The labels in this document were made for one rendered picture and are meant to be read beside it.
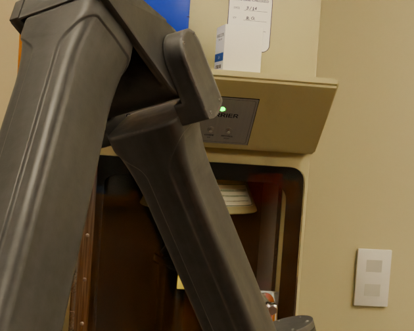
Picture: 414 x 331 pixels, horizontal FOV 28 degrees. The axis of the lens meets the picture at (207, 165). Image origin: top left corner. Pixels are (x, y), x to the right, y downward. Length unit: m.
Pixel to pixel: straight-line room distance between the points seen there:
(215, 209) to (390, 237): 1.04
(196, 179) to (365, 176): 1.03
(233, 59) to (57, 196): 0.62
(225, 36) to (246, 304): 0.46
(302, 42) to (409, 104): 0.55
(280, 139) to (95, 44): 0.60
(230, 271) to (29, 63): 0.24
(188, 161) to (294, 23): 0.56
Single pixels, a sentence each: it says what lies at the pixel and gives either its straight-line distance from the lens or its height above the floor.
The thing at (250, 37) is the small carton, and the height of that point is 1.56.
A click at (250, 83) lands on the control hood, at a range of 1.03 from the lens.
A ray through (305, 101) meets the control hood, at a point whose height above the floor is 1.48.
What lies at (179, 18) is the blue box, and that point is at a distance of 1.03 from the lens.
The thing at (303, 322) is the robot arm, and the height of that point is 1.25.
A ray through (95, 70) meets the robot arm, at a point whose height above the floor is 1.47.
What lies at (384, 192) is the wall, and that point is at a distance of 1.66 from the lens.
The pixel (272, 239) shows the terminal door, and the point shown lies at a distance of 1.15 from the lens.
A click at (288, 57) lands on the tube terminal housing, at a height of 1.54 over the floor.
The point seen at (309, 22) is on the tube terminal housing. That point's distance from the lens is 1.17.
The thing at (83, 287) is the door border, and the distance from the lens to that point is 1.14.
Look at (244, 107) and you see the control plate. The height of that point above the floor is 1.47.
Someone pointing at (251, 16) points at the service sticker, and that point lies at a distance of 1.15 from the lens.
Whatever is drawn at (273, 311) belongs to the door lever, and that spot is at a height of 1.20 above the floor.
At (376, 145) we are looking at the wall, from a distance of 1.65.
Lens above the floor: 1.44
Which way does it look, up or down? 3 degrees down
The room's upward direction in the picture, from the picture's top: 4 degrees clockwise
